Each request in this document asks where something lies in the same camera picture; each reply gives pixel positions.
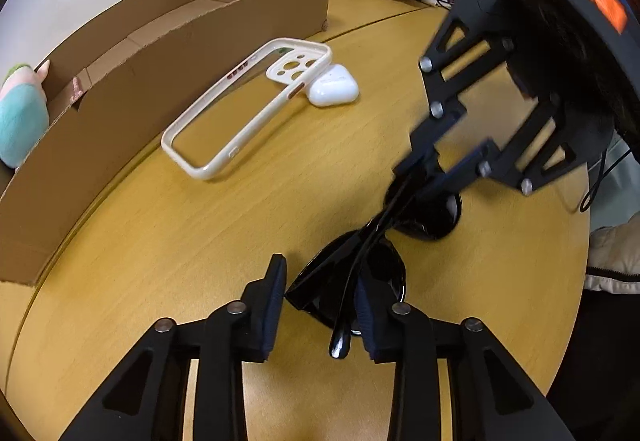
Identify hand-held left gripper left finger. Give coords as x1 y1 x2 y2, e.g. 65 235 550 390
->
57 252 288 441

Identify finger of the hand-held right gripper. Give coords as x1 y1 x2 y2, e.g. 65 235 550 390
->
391 11 517 178
416 93 591 202

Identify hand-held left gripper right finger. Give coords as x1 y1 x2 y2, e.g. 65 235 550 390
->
354 266 576 441

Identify black sunglasses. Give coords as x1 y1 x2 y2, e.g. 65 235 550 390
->
284 171 463 361

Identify brown cardboard box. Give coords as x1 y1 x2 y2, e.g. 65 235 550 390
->
0 0 332 287

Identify white earbuds case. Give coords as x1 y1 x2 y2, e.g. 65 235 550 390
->
306 64 360 108

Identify beige clear phone case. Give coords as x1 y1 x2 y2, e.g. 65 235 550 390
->
161 37 333 180

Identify white puffer jacket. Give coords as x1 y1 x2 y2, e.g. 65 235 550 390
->
582 223 640 294

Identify dark cloth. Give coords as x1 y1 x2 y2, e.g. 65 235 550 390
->
545 291 640 441

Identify pink pig plush toy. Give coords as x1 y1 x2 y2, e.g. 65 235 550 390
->
0 60 52 169

